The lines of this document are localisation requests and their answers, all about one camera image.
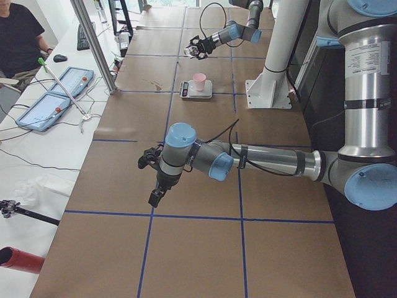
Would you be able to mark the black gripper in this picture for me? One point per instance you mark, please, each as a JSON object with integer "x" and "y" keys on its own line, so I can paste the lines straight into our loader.
{"x": 208, "y": 43}
{"x": 164, "y": 179}

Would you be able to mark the pink plastic cup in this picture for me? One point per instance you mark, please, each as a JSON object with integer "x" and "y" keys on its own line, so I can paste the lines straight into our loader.
{"x": 199, "y": 80}

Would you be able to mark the clear glass sauce bottle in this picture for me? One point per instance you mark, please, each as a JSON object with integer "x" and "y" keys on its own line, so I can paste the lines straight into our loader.
{"x": 192, "y": 51}

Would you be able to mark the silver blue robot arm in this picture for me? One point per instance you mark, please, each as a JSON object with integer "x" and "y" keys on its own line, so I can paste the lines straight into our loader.
{"x": 364, "y": 169}
{"x": 232, "y": 30}

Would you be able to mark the silver digital kitchen scale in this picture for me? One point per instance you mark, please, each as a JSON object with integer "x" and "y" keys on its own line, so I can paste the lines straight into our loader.
{"x": 189, "y": 91}

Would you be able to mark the black keyboard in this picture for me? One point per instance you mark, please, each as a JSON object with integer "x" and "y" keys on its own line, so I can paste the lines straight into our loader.
{"x": 82, "y": 41}

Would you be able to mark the blue teach pendant far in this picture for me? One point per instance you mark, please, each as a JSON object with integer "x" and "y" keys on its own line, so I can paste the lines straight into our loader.
{"x": 75, "y": 79}

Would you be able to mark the blue teach pendant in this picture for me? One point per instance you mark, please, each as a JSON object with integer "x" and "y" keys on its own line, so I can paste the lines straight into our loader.
{"x": 44, "y": 112}
{"x": 75, "y": 79}

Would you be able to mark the blue teach pendant near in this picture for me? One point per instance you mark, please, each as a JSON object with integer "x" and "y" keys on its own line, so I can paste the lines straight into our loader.
{"x": 44, "y": 112}

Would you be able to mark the black computer mouse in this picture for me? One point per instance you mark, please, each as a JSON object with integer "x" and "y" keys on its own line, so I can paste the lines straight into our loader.
{"x": 59, "y": 58}

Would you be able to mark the metal rod green tip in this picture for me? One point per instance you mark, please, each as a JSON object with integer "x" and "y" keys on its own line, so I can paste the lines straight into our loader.
{"x": 86, "y": 116}

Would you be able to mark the red cylinder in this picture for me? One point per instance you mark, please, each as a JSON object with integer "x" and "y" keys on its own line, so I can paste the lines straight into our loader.
{"x": 13, "y": 258}

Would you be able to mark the person in black shirt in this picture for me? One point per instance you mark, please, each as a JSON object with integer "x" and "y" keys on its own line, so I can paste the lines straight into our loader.
{"x": 22, "y": 44}

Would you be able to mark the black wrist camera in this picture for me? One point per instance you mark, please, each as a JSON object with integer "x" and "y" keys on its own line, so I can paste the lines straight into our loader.
{"x": 151, "y": 157}

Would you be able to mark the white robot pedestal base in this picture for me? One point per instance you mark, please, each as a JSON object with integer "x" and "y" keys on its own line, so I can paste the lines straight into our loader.
{"x": 270, "y": 89}

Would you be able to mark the aluminium frame post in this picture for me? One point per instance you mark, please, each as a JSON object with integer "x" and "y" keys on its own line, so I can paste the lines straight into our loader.
{"x": 84, "y": 20}

